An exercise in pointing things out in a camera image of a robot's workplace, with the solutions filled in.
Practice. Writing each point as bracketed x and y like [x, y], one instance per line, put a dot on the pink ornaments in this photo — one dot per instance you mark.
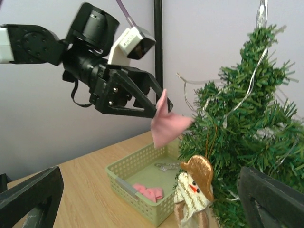
[153, 194]

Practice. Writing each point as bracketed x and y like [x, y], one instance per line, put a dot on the green plastic basket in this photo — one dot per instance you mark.
[145, 180]

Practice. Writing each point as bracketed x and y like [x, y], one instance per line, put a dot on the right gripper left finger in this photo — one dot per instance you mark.
[37, 198]

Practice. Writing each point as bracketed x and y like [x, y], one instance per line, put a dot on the small green christmas tree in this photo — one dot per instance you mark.
[242, 124]

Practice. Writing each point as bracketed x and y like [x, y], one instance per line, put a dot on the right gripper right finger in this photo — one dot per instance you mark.
[268, 203]

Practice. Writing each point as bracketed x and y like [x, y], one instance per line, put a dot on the pink felt triangle ornament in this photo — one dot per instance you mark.
[167, 126]

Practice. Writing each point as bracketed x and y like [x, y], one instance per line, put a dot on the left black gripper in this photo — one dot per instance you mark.
[123, 91]

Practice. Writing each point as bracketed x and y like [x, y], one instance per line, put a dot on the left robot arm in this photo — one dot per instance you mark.
[92, 55]

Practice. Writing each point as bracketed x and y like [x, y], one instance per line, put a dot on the brown gingerbread ornament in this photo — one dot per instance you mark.
[194, 193]

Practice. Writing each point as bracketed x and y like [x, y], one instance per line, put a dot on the silver star ornament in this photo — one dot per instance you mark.
[262, 14]

